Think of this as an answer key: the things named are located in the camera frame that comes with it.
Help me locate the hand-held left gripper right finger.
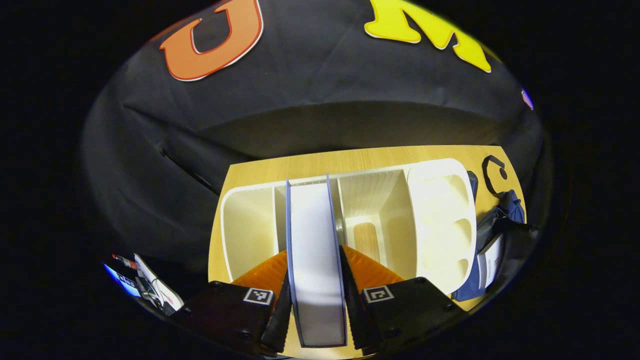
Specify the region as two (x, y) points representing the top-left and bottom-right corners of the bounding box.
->
(340, 245), (466, 357)

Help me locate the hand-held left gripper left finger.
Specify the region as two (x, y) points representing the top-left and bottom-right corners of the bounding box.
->
(182, 250), (293, 357)

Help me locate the blue-grey book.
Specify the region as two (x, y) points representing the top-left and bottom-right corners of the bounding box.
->
(285, 173), (348, 348)

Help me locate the cream white bookshelf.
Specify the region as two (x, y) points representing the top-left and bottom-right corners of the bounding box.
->
(220, 158), (477, 296)

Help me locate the blue schoolbag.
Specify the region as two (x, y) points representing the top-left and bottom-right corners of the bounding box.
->
(450, 155), (538, 302)

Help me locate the white side table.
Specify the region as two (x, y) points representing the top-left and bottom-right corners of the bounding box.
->
(134, 253), (185, 315)

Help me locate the computer monitor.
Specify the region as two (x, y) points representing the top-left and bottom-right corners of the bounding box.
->
(103, 263), (143, 299)

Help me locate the black backdrop cloth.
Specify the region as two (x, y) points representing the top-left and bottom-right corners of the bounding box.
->
(80, 0), (546, 281)

